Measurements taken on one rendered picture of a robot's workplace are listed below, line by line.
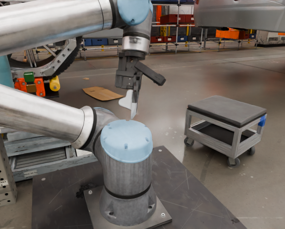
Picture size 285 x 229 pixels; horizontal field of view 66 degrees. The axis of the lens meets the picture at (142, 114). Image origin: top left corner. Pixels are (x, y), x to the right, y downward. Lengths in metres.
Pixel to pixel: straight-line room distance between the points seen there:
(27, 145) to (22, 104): 0.93
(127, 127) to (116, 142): 0.08
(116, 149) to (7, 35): 0.35
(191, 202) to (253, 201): 0.60
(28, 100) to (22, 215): 0.76
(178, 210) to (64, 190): 0.42
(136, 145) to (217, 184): 0.89
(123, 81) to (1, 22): 0.37
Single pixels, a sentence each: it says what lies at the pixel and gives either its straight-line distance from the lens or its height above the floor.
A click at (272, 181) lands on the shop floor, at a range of 1.57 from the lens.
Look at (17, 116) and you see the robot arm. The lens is 0.67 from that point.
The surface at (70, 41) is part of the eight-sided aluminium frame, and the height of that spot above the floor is 0.77.
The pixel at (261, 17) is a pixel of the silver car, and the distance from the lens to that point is 3.13.
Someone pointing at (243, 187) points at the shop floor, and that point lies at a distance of 1.45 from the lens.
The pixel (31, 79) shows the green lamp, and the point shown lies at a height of 0.63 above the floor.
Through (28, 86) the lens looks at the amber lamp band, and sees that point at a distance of 1.13.
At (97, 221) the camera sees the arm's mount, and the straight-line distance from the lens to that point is 0.76.
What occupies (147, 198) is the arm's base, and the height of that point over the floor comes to 0.38.
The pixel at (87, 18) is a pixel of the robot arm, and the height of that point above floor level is 0.88.
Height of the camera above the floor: 0.88
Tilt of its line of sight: 23 degrees down
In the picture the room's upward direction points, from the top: straight up
